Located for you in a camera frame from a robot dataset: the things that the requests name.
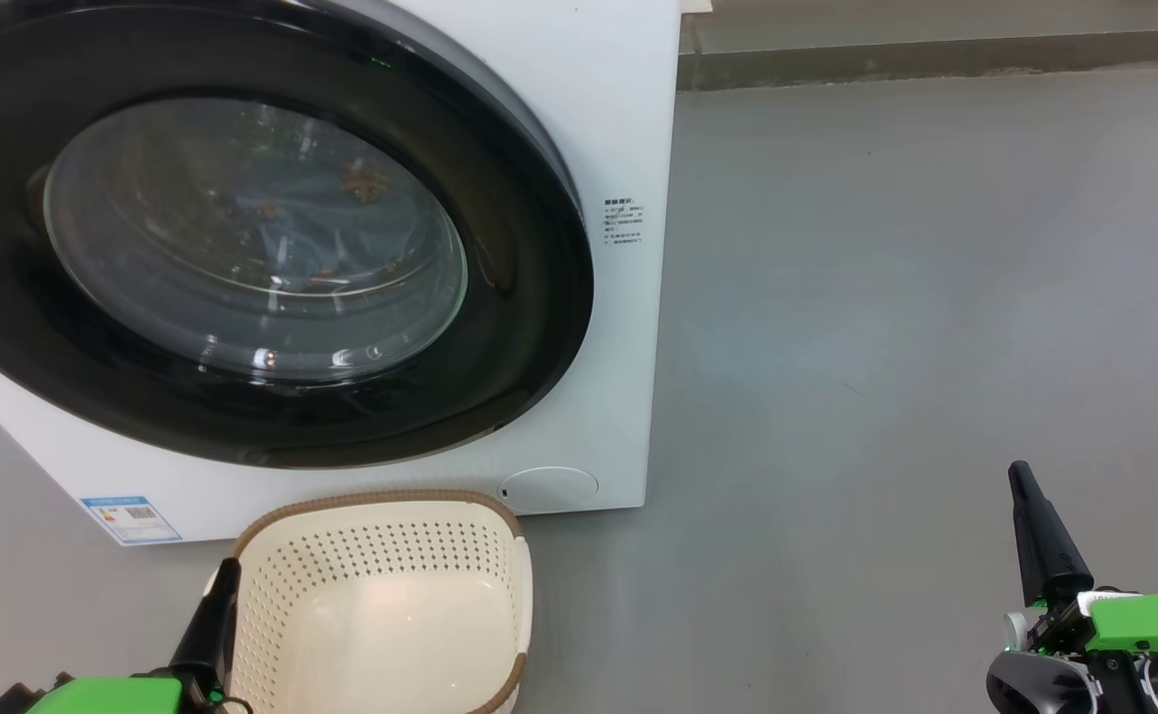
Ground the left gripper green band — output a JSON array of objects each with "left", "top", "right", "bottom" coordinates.
[{"left": 0, "top": 557, "right": 253, "bottom": 714}]

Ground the blue energy label sticker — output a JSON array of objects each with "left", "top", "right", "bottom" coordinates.
[{"left": 80, "top": 495, "right": 183, "bottom": 545}]

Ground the white front-load washing machine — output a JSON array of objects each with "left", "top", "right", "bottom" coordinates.
[{"left": 0, "top": 0, "right": 682, "bottom": 546}]

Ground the cream perforated laundry basket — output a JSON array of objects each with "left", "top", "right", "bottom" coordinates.
[{"left": 204, "top": 489, "right": 534, "bottom": 714}]

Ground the blue cartoon print garment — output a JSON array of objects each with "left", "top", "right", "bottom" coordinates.
[{"left": 192, "top": 169, "right": 431, "bottom": 291}]

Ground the round white filter cover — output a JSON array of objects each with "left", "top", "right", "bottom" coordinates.
[{"left": 498, "top": 466, "right": 600, "bottom": 515}]

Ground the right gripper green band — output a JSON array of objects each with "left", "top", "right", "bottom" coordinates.
[{"left": 1003, "top": 461, "right": 1158, "bottom": 714}]

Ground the round black glass washer door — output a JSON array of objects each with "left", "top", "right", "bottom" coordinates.
[{"left": 0, "top": 0, "right": 596, "bottom": 470}]

